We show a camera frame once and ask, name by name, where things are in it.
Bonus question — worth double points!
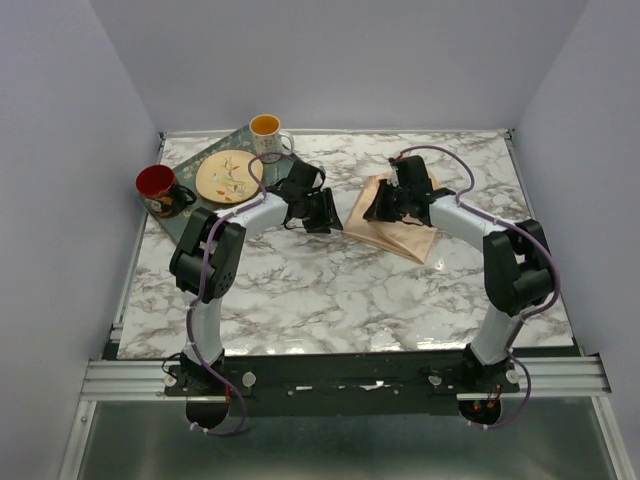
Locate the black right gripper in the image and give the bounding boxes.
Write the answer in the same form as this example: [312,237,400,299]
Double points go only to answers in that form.
[362,179,410,223]

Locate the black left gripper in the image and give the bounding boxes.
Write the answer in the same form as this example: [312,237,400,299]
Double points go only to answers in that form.
[299,187,343,234]

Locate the peach cloth napkin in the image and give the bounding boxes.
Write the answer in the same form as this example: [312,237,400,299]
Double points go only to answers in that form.
[344,173,438,264]

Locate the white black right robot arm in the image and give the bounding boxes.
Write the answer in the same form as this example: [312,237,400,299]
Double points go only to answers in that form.
[363,155,559,392]

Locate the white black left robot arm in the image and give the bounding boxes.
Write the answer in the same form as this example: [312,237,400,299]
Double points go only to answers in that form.
[169,157,343,395]

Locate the white mug yellow inside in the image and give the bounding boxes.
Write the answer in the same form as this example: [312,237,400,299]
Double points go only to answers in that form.
[249,114,295,164]

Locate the black mug red inside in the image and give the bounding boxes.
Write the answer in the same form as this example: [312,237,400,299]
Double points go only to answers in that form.
[135,165,197,218]

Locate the cream bird plate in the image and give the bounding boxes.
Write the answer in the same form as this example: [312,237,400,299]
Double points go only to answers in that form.
[195,150,263,205]

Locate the green floral tray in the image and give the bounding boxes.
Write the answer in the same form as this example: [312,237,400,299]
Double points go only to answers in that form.
[137,124,301,246]

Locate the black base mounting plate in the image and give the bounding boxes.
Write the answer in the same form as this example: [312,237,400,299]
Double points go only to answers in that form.
[164,350,520,428]

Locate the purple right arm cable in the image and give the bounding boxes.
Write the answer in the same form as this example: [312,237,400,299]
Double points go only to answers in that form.
[389,144,560,431]

